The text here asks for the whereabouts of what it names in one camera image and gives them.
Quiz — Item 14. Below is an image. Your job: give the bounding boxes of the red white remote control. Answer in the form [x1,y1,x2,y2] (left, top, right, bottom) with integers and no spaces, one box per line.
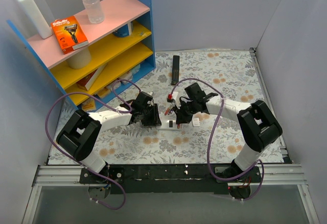
[156,119,179,131]

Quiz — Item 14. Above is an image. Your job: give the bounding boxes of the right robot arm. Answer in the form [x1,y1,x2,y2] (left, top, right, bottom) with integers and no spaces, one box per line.
[167,80,283,182]

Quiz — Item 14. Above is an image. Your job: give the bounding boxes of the white battery cover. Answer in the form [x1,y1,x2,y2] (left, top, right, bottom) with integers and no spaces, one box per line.
[192,117,200,127]

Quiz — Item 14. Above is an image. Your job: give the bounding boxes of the white packets on shelf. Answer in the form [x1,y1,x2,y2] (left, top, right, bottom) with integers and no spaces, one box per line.
[97,64,141,98]

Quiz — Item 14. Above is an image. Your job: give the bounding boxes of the purple cable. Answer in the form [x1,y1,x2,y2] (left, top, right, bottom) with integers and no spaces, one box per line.
[170,78,265,202]
[44,79,141,210]

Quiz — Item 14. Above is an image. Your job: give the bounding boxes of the blue shelf unit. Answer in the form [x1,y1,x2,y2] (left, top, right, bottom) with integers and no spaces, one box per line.
[7,0,155,108]

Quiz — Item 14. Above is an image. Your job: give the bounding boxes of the long black box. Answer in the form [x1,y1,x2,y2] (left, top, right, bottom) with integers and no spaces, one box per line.
[171,55,180,85]

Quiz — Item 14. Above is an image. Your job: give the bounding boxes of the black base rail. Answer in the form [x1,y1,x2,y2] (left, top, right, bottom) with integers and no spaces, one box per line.
[33,162,307,194]

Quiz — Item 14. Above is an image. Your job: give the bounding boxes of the yellow packet on shelf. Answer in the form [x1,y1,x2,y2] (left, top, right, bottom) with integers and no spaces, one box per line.
[81,97,97,112]

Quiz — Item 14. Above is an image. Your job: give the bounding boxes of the clear plastic water bottle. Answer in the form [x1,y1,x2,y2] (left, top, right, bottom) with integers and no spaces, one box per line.
[76,0,105,24]

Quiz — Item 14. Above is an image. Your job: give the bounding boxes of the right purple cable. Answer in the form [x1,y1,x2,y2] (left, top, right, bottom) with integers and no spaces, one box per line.
[170,78,265,202]

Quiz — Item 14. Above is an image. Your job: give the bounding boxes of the orange razor box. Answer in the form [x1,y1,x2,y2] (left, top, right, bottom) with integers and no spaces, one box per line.
[51,16,89,54]

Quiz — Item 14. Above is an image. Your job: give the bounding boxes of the cream cylinder container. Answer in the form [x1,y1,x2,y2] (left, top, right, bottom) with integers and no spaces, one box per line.
[66,48,91,69]

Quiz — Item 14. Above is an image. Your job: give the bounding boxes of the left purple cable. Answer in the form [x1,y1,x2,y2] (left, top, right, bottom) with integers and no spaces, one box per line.
[44,79,141,210]

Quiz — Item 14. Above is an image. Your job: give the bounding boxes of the red white book box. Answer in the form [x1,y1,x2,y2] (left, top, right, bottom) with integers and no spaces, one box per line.
[76,64,107,91]

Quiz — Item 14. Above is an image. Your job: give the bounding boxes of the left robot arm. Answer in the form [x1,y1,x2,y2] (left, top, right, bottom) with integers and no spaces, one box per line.
[56,91,161,183]

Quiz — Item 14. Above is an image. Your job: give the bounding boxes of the white bottle black cap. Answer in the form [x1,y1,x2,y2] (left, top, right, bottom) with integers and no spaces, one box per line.
[16,0,53,39]

